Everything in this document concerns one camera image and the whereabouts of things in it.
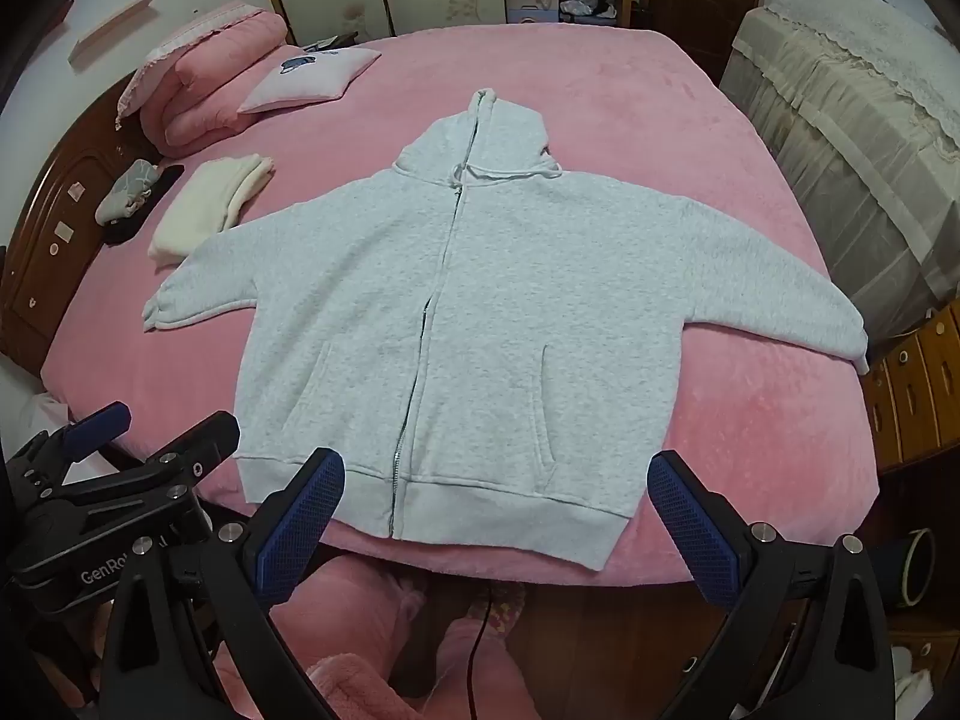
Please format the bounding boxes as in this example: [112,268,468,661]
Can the person's pink fleece pants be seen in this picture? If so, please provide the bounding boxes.
[270,551,541,720]

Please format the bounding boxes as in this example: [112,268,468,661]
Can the wooden headboard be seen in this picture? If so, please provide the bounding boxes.
[0,79,162,376]

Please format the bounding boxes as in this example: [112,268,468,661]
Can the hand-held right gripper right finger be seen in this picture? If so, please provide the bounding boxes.
[646,450,897,720]

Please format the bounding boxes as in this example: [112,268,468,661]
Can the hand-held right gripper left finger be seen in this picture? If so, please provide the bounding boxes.
[101,448,347,720]

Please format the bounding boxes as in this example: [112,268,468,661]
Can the patterned slipper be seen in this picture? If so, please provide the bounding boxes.
[465,581,530,631]

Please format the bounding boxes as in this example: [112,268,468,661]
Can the white printed pillow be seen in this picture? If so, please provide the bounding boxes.
[238,46,382,115]

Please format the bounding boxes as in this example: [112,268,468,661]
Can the dark wooden door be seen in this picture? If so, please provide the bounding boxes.
[649,0,773,83]

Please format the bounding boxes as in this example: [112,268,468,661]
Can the pink folded quilt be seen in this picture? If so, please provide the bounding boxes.
[115,2,290,149]

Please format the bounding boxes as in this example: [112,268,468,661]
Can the white cloth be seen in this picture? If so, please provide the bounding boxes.
[889,645,936,720]

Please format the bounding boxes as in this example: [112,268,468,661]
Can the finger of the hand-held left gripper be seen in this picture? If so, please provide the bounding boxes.
[62,402,133,461]
[141,410,242,482]

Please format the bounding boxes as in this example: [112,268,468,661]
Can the pink wooden wall shelf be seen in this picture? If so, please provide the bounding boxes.
[69,0,162,65]

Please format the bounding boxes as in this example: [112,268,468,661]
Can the grey zip hoodie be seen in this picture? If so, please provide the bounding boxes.
[142,88,871,572]

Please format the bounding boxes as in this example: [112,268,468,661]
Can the pink fleece bed blanket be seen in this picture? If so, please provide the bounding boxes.
[37,26,882,586]

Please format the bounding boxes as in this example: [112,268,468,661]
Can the wooden drawer chest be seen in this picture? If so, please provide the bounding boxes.
[861,307,960,473]

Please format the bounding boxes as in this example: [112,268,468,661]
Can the cream folded garment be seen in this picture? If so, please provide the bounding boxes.
[147,154,276,267]

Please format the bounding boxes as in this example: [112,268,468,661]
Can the black floor cable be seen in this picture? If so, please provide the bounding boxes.
[468,585,496,720]

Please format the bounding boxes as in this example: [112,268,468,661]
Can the black cloth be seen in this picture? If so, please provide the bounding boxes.
[103,163,185,245]

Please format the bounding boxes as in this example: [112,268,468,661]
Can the dark bucket with pale rim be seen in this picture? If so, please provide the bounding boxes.
[874,527,937,610]

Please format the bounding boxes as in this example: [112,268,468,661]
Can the cream lace covered furniture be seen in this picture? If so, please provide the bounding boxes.
[720,0,960,338]

